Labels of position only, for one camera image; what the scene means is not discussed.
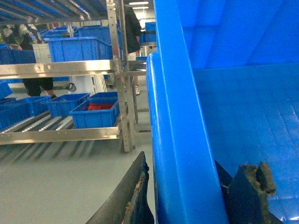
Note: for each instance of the blue crate shelf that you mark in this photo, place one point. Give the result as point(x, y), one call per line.
point(78, 49)
point(61, 106)
point(13, 111)

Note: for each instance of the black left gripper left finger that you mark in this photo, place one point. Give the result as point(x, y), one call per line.
point(128, 202)

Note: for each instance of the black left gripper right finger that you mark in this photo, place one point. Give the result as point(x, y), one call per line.
point(246, 194)

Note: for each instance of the blue crate with red contents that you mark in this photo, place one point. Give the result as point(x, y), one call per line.
point(83, 118)

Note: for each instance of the stainless steel roller shelf rack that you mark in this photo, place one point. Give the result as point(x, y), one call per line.
point(26, 11)

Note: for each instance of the large blue plastic crate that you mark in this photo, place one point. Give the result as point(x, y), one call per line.
point(223, 88)

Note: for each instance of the blue crate behind red one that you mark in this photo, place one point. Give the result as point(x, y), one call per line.
point(110, 94)

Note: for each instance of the red bubble wrap sheets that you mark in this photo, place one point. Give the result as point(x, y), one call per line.
point(94, 106)

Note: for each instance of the blue crate upper shelf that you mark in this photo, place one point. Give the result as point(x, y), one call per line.
point(78, 49)

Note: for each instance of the blue crate lower shelf left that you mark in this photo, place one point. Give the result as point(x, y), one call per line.
point(13, 111)

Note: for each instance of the blue crate lower shelf middle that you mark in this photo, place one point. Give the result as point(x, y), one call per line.
point(61, 106)

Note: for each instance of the person in black clothes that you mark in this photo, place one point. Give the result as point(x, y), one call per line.
point(133, 33)

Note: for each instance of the person in floral shirt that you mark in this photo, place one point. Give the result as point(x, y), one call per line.
point(21, 38)

